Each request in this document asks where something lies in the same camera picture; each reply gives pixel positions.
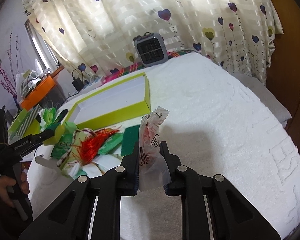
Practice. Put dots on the red tassel ornament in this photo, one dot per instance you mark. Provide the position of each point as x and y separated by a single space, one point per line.
87 149

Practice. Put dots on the orange storage box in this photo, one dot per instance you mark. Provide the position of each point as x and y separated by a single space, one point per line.
36 95

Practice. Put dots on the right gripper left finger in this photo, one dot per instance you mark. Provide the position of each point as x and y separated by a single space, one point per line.
89 208

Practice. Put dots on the green patterned cloth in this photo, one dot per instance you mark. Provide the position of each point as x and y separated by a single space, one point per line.
71 163

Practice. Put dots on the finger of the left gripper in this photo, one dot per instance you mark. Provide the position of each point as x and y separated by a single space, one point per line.
61 116

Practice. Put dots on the heart pattern curtain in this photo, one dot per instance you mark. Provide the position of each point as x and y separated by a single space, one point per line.
238 35

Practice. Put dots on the green tea bag pouch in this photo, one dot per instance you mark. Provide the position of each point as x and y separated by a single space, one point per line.
65 141

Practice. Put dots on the black power adapter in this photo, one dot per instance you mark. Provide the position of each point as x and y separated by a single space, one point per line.
79 82

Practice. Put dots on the purple flower branches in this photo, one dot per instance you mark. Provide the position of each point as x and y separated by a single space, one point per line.
8 77

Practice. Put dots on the colourful plaid cloth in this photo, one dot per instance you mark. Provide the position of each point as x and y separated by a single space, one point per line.
138 66

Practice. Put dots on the lime green tray box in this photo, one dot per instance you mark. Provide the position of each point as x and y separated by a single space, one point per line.
121 101

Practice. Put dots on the grey portable fan heater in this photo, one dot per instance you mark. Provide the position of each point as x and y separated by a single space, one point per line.
151 49

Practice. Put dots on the green striped box lid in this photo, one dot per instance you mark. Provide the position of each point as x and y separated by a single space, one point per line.
22 122

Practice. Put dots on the white textured towel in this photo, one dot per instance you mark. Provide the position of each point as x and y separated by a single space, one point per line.
215 125

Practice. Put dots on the green scouring pad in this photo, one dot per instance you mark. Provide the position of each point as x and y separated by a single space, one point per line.
130 137

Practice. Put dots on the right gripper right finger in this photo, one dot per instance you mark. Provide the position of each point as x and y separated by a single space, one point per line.
211 207

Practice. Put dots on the clear printed plastic packet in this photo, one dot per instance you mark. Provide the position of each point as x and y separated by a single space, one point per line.
153 170

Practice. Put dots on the green white plastic wrapper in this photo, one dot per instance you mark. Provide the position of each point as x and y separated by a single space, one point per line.
47 117

